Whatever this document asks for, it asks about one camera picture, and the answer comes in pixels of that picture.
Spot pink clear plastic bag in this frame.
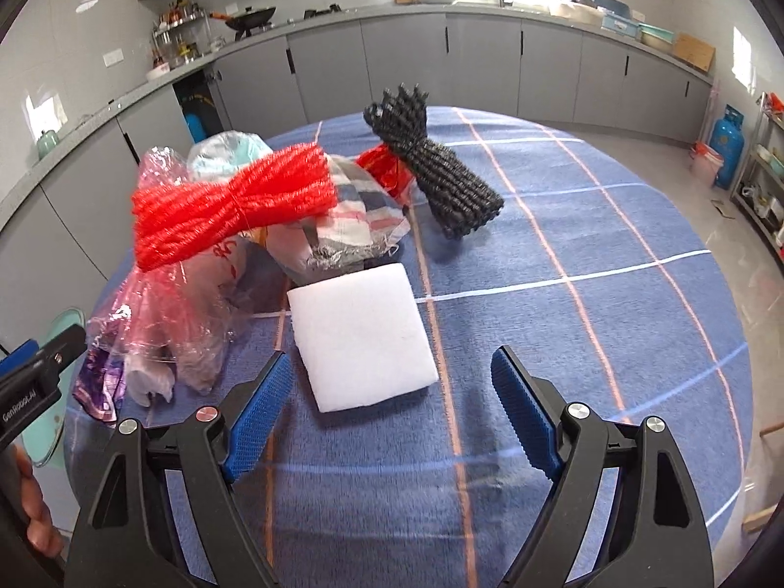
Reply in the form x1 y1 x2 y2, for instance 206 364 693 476
85 146 259 409

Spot white foam block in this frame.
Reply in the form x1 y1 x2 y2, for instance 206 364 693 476
288 263 439 413

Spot red mesh net bundle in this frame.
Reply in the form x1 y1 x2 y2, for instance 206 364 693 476
131 144 338 272

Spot black mesh net bundle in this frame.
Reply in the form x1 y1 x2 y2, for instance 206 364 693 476
363 84 504 239

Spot plaid cloth rag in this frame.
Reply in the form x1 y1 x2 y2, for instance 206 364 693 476
266 155 409 285

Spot white printed plastic bag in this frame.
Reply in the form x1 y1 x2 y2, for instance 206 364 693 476
186 130 272 182

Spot red plastic bag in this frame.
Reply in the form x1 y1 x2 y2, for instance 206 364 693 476
356 144 415 206

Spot teal trash bin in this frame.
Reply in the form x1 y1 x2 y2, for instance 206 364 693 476
20 308 88 470

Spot grey kitchen cabinets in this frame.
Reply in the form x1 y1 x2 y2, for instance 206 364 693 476
1 5 712 345

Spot person's left hand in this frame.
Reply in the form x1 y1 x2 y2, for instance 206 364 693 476
13 444 64 559

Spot purple foil wrapper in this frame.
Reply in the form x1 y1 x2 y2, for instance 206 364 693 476
73 344 125 425

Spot blue plaid tablecloth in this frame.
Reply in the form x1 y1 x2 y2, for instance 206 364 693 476
64 105 755 588

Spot green kettle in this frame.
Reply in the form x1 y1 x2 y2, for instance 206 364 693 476
36 130 60 161

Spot metal shelf rack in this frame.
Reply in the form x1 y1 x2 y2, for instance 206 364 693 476
731 93 783 264

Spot blue gas cylinder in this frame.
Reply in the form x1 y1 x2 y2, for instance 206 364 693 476
708 103 745 190

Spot metal spice rack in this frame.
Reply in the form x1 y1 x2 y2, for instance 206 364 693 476
151 0 211 69

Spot cardboard box on counter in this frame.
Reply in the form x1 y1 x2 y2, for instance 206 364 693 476
671 33 716 74

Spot black wok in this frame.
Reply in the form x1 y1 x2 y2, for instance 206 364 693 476
209 7 276 39

